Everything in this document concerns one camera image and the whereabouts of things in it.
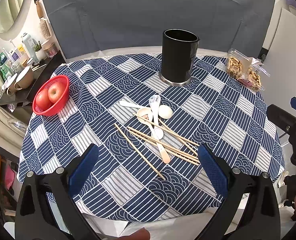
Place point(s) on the beige mug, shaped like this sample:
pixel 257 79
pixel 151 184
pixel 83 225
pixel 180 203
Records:
pixel 24 79

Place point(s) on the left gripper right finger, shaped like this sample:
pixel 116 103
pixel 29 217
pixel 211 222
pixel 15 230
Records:
pixel 260 218

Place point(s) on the small potted plant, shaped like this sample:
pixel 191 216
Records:
pixel 39 52

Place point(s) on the grey upholstered sofa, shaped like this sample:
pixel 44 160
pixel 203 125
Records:
pixel 86 26

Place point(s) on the black cylindrical utensil holder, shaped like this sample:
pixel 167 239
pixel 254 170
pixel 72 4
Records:
pixel 179 48

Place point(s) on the white plastic spoon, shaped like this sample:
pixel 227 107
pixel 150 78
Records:
pixel 129 104

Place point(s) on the white blue patterned ceramic spoon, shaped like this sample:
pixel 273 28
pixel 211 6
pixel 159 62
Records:
pixel 154 103

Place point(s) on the blue white patterned tablecloth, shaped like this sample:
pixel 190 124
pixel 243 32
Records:
pixel 148 133

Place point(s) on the red apple left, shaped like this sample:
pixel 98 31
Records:
pixel 42 100

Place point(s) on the red plastic basket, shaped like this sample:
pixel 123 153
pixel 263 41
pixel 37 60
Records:
pixel 59 105

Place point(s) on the long wooden chopstick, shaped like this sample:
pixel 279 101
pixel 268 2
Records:
pixel 138 152

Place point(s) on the white bottle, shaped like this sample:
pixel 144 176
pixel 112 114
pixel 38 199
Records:
pixel 29 44

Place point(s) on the clear bag of cookies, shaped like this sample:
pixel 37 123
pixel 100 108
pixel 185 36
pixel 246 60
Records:
pixel 246 70

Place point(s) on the cream ceramic soup spoon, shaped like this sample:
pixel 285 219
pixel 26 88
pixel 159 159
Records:
pixel 147 114

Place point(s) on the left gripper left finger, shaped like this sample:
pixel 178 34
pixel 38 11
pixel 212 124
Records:
pixel 34 218

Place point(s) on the white round spoon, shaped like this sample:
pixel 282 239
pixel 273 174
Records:
pixel 165 112

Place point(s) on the red apple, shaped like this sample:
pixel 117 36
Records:
pixel 42 100
pixel 55 91

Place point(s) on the red apple right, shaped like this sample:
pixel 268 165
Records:
pixel 55 91

